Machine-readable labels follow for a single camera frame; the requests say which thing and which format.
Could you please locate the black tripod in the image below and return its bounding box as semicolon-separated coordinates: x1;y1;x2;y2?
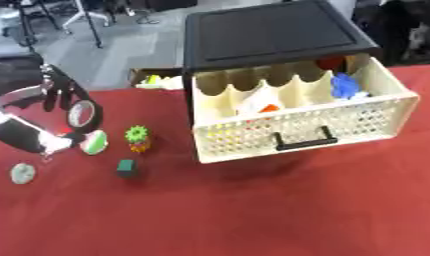
12;0;105;50

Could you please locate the white toy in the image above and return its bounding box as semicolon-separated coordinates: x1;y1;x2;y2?
234;82;285;116

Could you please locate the pale compartment drawer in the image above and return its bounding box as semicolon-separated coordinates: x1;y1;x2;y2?
190;55;422;165

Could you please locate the pineapple toy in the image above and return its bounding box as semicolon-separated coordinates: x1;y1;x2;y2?
122;124;154;154

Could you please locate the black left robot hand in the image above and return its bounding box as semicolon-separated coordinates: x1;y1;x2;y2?
0;63;91;156

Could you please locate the red round toy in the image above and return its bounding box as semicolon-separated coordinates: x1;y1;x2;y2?
314;55;348;72

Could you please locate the grey-green round toy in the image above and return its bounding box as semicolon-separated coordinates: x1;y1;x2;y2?
8;162;39;185

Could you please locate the yellow toy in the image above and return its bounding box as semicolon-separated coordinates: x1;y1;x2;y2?
143;74;165;85

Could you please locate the black drawer handle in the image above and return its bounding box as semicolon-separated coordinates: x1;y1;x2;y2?
272;125;341;152

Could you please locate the dark green block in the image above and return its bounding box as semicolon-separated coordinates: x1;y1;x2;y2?
115;158;140;179

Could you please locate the orange toy piece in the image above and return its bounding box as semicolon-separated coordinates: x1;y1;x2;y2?
257;103;284;114

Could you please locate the watermelon slice toy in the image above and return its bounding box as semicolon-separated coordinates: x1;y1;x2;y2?
78;129;110;156

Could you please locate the tan cardboard box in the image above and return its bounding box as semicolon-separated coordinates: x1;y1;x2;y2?
127;67;186;91

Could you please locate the blue soft toy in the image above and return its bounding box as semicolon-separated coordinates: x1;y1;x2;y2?
330;72;364;100

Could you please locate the black tape roll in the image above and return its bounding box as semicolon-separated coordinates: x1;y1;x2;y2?
64;98;105;135

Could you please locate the black cabinet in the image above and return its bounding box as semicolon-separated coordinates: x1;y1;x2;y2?
181;0;383;159

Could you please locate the white-legged chair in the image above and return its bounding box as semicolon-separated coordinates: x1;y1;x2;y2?
61;0;114;35

